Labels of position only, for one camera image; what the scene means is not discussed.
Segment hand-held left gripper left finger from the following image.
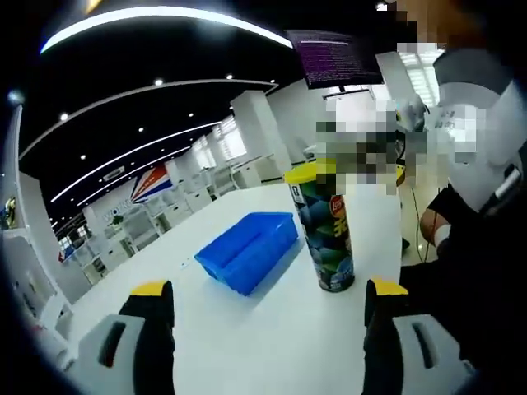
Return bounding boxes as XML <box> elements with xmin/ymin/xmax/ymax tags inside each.
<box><xmin>68</xmin><ymin>279</ymin><xmax>178</xmax><ymax>395</ymax></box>

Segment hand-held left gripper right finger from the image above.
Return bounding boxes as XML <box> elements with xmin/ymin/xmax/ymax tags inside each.
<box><xmin>361</xmin><ymin>277</ymin><xmax>478</xmax><ymax>395</ymax></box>

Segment yellow chip container lid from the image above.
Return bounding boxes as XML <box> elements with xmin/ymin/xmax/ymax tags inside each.
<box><xmin>283</xmin><ymin>165</ymin><xmax>319</xmax><ymax>185</ymax></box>

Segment dark printed chip container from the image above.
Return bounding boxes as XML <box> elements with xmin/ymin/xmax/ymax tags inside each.
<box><xmin>289</xmin><ymin>180</ymin><xmax>356</xmax><ymax>294</ymax></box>

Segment blue plastic box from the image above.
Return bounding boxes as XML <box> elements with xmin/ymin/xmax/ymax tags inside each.
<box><xmin>194</xmin><ymin>211</ymin><xmax>301</xmax><ymax>297</ymax></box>

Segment white table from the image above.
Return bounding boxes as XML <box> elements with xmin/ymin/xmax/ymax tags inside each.
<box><xmin>68</xmin><ymin>180</ymin><xmax>407</xmax><ymax>395</ymax></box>

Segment row of white desks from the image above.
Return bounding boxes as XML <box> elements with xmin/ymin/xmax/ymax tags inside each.
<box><xmin>53</xmin><ymin>158</ymin><xmax>289</xmax><ymax>285</ymax></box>

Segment dark monitor screen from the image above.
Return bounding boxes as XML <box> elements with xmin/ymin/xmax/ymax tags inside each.
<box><xmin>283</xmin><ymin>28</ymin><xmax>383</xmax><ymax>91</ymax></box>

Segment person in dark clothes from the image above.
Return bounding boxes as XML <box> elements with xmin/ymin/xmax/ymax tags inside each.
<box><xmin>401</xmin><ymin>164</ymin><xmax>527</xmax><ymax>371</ymax></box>

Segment white display shelf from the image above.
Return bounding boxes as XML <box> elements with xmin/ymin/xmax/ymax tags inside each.
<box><xmin>0</xmin><ymin>102</ymin><xmax>79</xmax><ymax>363</ymax></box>

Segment white square pillar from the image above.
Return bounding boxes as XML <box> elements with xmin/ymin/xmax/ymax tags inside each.
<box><xmin>229</xmin><ymin>90</ymin><xmax>286</xmax><ymax>188</ymax></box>

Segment row of colourful snack bags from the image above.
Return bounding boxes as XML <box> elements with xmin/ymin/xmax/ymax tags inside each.
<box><xmin>0</xmin><ymin>196</ymin><xmax>18</xmax><ymax>231</ymax></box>

